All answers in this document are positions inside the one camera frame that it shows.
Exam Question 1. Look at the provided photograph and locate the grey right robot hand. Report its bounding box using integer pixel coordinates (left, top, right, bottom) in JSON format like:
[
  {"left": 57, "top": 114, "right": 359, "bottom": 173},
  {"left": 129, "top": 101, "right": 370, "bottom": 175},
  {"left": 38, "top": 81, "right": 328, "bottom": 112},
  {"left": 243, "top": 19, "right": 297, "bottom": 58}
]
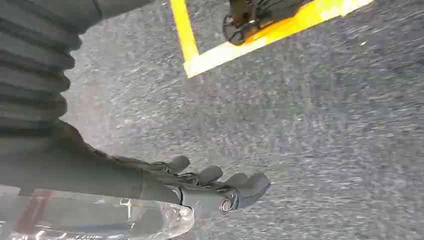
[{"left": 0, "top": 121, "right": 272, "bottom": 220}]

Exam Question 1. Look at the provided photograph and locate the ribbed grey right arm sleeve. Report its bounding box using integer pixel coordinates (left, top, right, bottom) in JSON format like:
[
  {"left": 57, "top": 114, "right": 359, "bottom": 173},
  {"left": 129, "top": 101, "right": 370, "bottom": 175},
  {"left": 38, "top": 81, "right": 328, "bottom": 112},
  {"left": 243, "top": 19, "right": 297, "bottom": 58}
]
[{"left": 0, "top": 0, "right": 155, "bottom": 138}]

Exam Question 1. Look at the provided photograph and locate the yellow floor tape strip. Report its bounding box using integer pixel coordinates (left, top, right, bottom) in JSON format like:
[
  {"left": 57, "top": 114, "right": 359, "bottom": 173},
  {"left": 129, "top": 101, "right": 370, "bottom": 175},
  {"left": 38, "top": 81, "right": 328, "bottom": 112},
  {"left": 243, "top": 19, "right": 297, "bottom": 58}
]
[
  {"left": 182, "top": 0, "right": 376, "bottom": 79},
  {"left": 169, "top": 0, "right": 200, "bottom": 64}
]

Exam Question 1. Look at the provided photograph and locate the black robot foot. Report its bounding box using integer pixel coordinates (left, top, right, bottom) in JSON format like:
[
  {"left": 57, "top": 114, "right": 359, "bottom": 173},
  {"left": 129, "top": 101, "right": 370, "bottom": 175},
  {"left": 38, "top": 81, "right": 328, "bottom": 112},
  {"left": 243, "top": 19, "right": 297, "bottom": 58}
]
[{"left": 222, "top": 0, "right": 313, "bottom": 47}]

